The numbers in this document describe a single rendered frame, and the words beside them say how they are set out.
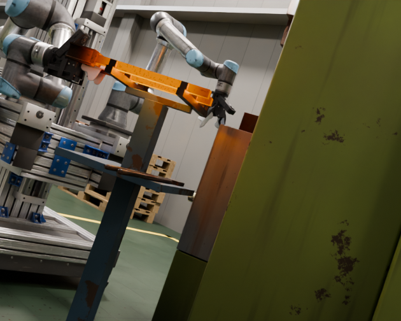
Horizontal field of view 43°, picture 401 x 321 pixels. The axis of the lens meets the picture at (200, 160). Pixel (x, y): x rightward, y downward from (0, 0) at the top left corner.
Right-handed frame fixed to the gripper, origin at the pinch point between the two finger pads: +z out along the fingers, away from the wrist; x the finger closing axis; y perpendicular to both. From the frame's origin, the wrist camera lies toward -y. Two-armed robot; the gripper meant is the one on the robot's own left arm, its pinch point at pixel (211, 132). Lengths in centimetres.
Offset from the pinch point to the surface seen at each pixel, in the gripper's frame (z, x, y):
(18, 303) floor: 93, 60, 12
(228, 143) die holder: 7, 47, -55
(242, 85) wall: -93, -260, 228
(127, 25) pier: -149, -245, 467
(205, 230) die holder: 37, 46, -57
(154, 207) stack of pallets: 75, -232, 268
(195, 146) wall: -10, -260, 267
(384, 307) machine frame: 34, 59, -124
